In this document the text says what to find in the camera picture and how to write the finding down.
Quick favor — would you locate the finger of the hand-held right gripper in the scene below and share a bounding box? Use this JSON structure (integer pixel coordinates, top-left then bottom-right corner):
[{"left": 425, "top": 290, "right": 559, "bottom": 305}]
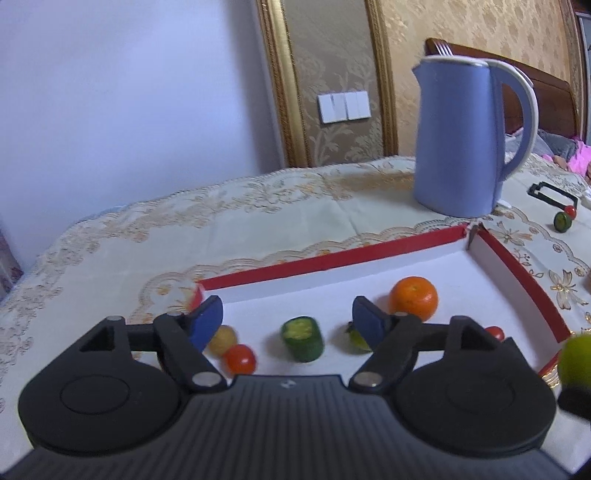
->
[{"left": 557, "top": 387, "right": 591, "bottom": 422}]

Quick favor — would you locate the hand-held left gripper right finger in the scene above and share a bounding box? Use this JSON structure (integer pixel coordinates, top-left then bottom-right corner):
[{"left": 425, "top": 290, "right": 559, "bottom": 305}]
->
[{"left": 347, "top": 296, "right": 533, "bottom": 394}]

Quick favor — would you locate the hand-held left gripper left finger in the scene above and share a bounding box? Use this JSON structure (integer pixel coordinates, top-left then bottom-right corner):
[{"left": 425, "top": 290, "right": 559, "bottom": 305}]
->
[{"left": 65, "top": 295, "right": 228, "bottom": 394}]

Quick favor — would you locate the green lime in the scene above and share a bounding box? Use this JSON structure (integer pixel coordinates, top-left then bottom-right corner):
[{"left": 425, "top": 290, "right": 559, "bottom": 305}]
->
[
  {"left": 558, "top": 335, "right": 591, "bottom": 389},
  {"left": 344, "top": 323, "right": 374, "bottom": 354}
]

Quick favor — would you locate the orange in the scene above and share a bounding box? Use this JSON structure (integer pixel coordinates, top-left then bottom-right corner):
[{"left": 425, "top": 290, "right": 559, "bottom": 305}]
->
[{"left": 388, "top": 276, "right": 439, "bottom": 322}]

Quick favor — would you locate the green cucumber piece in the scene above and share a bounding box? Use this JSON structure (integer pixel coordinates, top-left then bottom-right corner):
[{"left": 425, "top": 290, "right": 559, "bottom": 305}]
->
[{"left": 280, "top": 316, "right": 325, "bottom": 363}]

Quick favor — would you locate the red cardboard box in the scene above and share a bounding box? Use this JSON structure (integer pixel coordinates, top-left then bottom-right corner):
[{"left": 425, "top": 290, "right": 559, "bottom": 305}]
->
[{"left": 187, "top": 223, "right": 572, "bottom": 377}]

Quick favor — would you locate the blue electric kettle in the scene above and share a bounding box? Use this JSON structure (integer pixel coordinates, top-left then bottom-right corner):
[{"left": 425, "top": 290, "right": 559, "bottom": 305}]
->
[{"left": 411, "top": 54, "right": 540, "bottom": 219}]

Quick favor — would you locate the striped pink curtain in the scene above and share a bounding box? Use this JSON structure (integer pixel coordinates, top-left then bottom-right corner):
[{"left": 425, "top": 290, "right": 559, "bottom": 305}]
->
[{"left": 0, "top": 226, "right": 25, "bottom": 303}]

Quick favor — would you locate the black plastic clip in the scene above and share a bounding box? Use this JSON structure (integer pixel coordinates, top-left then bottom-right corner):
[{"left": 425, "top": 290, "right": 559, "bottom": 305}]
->
[{"left": 527, "top": 182, "right": 581, "bottom": 209}]

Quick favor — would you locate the pink cloth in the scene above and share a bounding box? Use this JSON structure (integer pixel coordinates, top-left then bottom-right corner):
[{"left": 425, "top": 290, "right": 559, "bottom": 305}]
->
[{"left": 567, "top": 136, "right": 591, "bottom": 178}]

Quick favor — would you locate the grey cloth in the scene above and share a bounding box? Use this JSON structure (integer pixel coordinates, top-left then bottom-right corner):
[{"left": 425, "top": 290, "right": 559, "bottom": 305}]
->
[{"left": 505, "top": 129, "right": 579, "bottom": 160}]

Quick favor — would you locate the wooden bed headboard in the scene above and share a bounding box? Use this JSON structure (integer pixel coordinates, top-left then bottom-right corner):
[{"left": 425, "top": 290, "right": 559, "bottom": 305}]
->
[{"left": 425, "top": 38, "right": 580, "bottom": 141}]

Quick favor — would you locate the white wall switch panel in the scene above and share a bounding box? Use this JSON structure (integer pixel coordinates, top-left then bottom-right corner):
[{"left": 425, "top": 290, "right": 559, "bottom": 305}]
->
[{"left": 318, "top": 90, "right": 371, "bottom": 124}]

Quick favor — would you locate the gold wall frame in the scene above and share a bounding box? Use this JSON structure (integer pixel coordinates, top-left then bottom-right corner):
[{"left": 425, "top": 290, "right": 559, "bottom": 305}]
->
[{"left": 256, "top": 0, "right": 400, "bottom": 169}]

